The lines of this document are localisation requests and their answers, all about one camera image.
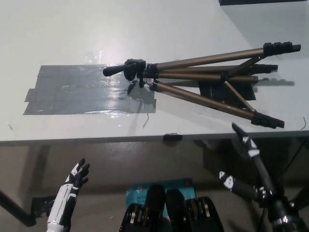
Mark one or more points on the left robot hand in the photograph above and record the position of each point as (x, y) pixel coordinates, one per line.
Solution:
(65, 200)

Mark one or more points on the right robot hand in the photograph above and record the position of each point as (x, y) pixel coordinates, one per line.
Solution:
(268, 178)

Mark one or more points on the flat black object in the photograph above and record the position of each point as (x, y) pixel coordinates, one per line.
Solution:
(265, 2)

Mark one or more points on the bronze and black camera tripod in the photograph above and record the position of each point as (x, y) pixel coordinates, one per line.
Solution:
(193, 61)

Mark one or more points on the black table leg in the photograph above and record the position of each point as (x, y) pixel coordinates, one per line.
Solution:
(17, 209)

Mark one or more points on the grey duct tape patch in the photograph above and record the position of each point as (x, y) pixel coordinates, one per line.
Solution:
(84, 94)

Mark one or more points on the black tape patch on table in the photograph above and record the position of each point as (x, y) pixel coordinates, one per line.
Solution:
(212, 91)

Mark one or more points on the black tape patch on floor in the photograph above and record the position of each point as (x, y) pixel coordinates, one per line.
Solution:
(42, 205)

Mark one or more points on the teal cardboard box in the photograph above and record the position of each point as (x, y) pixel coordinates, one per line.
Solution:
(179, 188)

